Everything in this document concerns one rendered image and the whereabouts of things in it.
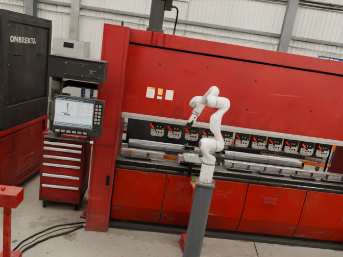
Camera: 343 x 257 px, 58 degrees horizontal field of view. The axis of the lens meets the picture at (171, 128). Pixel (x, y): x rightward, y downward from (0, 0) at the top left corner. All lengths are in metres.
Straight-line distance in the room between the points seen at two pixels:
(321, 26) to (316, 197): 4.88
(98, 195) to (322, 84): 2.82
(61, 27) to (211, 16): 3.66
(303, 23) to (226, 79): 4.76
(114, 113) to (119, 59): 0.55
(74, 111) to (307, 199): 2.87
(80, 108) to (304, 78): 2.45
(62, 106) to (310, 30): 6.32
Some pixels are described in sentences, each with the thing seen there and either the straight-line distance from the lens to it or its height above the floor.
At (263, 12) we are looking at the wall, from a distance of 7.86.
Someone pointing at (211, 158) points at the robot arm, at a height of 1.25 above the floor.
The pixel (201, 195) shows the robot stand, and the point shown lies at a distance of 2.92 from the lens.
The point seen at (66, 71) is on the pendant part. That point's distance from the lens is 2.96.
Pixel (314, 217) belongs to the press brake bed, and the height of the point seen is 0.42.
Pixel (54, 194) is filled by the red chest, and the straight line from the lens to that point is 4.15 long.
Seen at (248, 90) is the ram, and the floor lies 1.84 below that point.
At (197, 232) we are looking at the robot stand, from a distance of 3.10.
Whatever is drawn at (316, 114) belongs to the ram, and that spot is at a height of 1.67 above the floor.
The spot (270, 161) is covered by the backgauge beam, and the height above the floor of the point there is 0.95.
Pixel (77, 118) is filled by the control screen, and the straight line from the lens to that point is 2.98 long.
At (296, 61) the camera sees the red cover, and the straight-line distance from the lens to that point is 3.72.
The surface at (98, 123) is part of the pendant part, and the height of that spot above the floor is 1.38.
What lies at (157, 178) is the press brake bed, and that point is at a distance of 3.59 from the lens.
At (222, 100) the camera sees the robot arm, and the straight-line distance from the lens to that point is 2.76.
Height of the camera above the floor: 2.12
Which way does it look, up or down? 14 degrees down
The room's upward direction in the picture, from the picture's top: 9 degrees clockwise
